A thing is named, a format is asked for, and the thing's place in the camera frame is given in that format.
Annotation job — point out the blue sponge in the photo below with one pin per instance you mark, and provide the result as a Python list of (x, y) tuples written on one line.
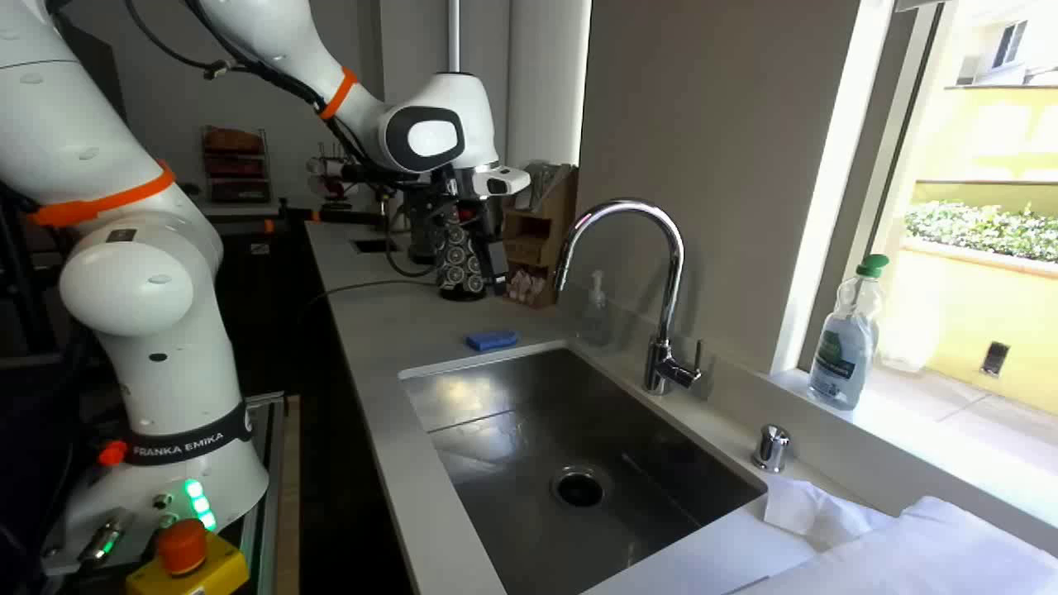
[(490, 342)]

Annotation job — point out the wooden organizer rack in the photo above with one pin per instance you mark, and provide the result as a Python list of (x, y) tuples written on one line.
[(540, 236)]

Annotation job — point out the yellow emergency stop button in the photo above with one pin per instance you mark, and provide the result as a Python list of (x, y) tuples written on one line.
[(184, 547)]

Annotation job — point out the clear pump soap bottle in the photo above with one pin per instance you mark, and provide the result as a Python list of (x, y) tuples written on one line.
[(597, 320)]

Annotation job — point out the chrome counter button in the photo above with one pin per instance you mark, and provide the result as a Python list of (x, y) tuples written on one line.
[(770, 450)]

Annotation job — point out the green-capped dish soap bottle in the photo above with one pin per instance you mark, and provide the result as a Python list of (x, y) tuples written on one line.
[(844, 365)]

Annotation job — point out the small flat black item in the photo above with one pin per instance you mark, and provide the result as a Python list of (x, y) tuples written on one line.
[(375, 242)]

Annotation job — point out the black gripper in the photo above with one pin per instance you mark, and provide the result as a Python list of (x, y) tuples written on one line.
[(447, 217)]

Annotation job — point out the crumpled white paper towel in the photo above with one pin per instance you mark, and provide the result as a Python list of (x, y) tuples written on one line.
[(804, 514)]

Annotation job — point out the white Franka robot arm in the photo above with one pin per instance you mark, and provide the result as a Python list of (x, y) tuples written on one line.
[(143, 276)]

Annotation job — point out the stainless steel sink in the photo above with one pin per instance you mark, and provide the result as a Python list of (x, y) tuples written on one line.
[(515, 440)]

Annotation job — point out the dark cylindrical canister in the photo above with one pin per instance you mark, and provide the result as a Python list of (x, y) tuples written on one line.
[(417, 236)]

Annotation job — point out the wooden robot mounting table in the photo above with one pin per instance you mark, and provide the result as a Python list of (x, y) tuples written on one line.
[(288, 497)]

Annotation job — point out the chrome gooseneck faucet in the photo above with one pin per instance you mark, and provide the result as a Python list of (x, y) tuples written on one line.
[(674, 284)]

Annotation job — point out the shelf with brown items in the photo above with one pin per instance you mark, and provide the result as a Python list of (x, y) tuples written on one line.
[(236, 166)]

